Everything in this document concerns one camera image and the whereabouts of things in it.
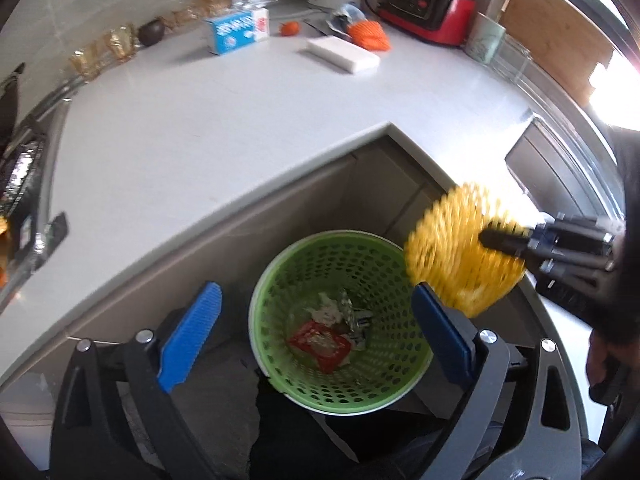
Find silver foil blister pack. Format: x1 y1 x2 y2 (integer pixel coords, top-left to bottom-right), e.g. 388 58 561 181
330 287 375 348

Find white foam block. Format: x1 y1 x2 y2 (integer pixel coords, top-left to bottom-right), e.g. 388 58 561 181
306 36 382 75

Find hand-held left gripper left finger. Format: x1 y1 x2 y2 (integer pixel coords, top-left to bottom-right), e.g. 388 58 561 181
50 281 223 480

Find yellow foam fruit net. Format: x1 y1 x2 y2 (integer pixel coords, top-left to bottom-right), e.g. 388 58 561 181
404 182 528 318

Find grey tape patch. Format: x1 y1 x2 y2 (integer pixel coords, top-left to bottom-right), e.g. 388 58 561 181
32 212 68 261

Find aluminium foil stove liner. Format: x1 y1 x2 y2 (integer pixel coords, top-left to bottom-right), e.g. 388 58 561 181
0 140 48 206

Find white tissue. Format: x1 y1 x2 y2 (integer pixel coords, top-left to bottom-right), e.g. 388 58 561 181
305 294 346 326

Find bamboo cutting board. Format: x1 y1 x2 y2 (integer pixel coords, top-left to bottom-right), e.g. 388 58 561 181
500 0 615 108

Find person's right hand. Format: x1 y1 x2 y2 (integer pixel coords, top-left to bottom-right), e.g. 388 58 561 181
587 330 633 405

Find red snack packet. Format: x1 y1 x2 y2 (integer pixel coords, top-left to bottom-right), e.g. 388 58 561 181
286 321 352 373

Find black gas hob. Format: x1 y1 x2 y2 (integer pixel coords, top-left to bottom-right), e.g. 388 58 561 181
0 110 68 281

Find red and black blender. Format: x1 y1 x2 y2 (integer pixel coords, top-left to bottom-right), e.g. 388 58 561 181
375 0 478 47

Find orange foam fruit net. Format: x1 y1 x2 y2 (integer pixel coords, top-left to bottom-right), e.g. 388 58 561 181
347 20 392 53

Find blue and white milk carton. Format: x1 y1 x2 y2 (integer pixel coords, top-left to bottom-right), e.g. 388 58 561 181
204 7 271 56

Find white printed ceramic cup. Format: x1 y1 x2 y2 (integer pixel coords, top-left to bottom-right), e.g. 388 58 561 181
465 11 507 65

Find clear glass mug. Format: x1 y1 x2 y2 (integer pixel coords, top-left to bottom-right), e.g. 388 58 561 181
167 5 201 31

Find dark brown small cup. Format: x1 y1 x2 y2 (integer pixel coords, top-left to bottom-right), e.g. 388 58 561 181
137 17 166 47

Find amber drinking glass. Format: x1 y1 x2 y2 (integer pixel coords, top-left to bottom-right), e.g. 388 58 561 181
69 47 103 81
102 22 138 63

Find blue and white plastic wrapper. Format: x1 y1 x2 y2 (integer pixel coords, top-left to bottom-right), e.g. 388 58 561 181
326 4 368 36

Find green plastic basket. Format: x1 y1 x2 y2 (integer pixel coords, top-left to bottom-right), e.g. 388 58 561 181
248 230 435 416

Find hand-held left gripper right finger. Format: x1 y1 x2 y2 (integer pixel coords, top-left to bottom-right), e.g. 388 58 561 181
411 284 583 480

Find clear acrylic rack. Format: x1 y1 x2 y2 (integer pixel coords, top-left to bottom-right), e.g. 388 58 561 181
492 35 533 88

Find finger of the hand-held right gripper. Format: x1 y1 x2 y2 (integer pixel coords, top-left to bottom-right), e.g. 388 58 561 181
489 243 544 266
479 224 541 247

